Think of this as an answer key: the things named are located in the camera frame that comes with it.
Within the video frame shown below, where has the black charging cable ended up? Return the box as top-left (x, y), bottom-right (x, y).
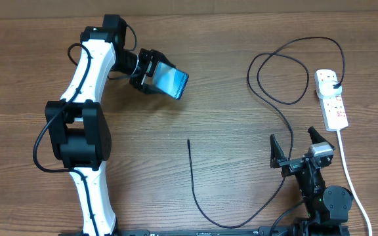
top-left (186, 36), bottom-right (346, 229)

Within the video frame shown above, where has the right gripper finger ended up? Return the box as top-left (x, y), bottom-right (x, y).
top-left (270, 134), bottom-right (287, 168)
top-left (308, 127), bottom-right (335, 150)

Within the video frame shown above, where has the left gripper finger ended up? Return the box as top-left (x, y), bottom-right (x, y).
top-left (154, 51), bottom-right (176, 68)
top-left (139, 84), bottom-right (165, 94)

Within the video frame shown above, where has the white charger plug adapter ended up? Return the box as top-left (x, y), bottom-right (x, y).
top-left (316, 81), bottom-right (343, 99)

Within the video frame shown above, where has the smartphone with blue screen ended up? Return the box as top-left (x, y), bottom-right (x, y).
top-left (152, 62), bottom-right (189, 100)

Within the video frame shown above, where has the white power strip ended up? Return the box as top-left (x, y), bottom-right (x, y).
top-left (314, 69), bottom-right (348, 132)

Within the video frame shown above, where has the white power strip cord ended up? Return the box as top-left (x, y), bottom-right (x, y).
top-left (335, 129), bottom-right (373, 236)

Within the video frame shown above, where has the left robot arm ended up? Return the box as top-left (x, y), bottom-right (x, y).
top-left (42, 14), bottom-right (189, 235)

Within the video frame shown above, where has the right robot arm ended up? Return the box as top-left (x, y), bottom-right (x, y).
top-left (262, 127), bottom-right (354, 235)

